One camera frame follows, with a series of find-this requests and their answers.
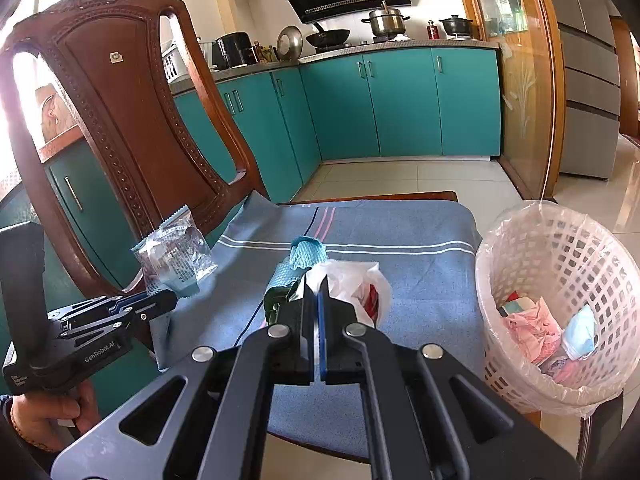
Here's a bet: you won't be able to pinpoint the white plastic waste basket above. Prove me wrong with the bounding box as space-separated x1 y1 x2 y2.
474 199 634 418

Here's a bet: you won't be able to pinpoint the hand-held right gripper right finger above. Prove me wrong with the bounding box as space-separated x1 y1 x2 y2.
316 275 581 480

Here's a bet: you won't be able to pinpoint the round steel lid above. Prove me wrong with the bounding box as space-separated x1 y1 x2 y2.
276 25 305 61

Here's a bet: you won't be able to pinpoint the white plastic bag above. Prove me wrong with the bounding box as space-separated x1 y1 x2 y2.
304 258 393 329

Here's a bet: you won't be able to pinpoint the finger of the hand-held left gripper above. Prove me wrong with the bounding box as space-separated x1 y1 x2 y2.
60 300 179 347
47 292 177 324

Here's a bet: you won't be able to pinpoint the steel stockpot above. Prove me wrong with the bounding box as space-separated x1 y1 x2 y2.
362 1 411 39

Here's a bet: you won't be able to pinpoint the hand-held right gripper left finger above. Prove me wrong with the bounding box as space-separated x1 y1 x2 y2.
50 275 321 480

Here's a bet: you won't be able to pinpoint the teal kitchen cabinets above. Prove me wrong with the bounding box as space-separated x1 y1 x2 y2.
44 45 503 286

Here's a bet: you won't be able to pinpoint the black wok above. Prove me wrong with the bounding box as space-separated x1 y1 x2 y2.
306 22 351 47

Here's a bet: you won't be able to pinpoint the pink packet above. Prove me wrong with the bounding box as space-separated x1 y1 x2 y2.
501 299 565 367

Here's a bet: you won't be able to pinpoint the blue striped cloth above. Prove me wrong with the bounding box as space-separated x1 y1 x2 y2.
150 192 488 456

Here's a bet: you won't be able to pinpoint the person's left hand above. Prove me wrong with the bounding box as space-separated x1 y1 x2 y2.
12 380 99 453

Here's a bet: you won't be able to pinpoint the wooden cutting board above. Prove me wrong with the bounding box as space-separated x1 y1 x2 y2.
34 82 81 144

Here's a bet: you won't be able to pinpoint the white plastic crate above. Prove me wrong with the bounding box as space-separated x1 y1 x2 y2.
162 40 214 84

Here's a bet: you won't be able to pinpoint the black casserole pot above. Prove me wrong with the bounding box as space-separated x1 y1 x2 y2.
440 15 475 40

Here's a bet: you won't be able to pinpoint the dark green packet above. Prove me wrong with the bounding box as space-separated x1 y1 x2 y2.
263 280 306 324

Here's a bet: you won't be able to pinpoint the grey refrigerator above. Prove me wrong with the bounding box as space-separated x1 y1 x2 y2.
539 0 627 182

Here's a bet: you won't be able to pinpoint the carved wooden chair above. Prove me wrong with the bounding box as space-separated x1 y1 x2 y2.
0 0 543 466

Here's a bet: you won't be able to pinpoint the teal wrapper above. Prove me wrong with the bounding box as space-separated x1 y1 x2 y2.
265 235 329 293

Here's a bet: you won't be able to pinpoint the wooden framed glass door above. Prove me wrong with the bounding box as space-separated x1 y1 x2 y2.
449 0 569 207

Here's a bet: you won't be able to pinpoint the blue face mask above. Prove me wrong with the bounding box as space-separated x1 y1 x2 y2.
561 304 599 362

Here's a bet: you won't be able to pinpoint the black metal frame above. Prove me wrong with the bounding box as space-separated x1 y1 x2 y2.
575 387 626 480

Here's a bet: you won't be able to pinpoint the clear plastic wrapper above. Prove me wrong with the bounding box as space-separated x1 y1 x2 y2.
131 205 219 299

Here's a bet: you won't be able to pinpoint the black air fryer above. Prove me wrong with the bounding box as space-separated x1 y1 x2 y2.
215 32 253 70

